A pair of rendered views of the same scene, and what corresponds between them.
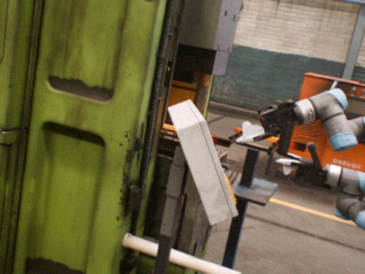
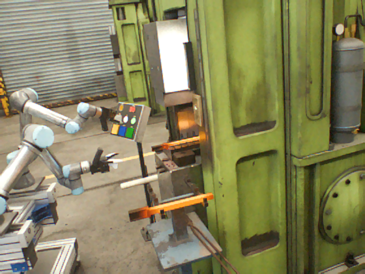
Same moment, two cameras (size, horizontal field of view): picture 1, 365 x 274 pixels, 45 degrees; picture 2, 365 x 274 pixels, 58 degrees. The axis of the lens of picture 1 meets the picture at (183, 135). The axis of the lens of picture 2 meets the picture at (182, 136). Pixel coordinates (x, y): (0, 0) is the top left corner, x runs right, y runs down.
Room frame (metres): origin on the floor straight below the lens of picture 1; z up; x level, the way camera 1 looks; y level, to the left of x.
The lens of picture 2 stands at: (3.58, -1.17, 1.71)
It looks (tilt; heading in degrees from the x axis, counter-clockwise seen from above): 18 degrees down; 145
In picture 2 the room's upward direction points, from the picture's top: 7 degrees counter-clockwise
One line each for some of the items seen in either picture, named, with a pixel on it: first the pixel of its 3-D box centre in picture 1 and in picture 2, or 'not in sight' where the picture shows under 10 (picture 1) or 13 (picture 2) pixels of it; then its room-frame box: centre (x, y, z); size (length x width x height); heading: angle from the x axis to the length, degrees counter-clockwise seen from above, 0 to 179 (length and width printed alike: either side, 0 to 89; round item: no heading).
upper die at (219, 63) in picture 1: (173, 53); (189, 91); (1.89, 0.11, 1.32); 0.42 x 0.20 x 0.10; 73
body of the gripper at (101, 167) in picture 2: (311, 170); (99, 165); (1.72, -0.53, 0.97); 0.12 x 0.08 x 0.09; 73
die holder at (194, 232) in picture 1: (151, 188); (203, 181); (1.94, 0.10, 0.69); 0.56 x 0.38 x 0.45; 73
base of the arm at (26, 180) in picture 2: not in sight; (21, 177); (1.21, -0.90, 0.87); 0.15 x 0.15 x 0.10
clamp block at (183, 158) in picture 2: not in sight; (184, 158); (2.01, -0.09, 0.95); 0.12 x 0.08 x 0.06; 73
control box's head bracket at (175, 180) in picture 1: (189, 174); not in sight; (1.28, -0.04, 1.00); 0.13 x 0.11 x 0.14; 163
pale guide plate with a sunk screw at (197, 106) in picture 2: (209, 68); (197, 109); (2.16, -0.06, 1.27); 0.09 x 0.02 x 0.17; 163
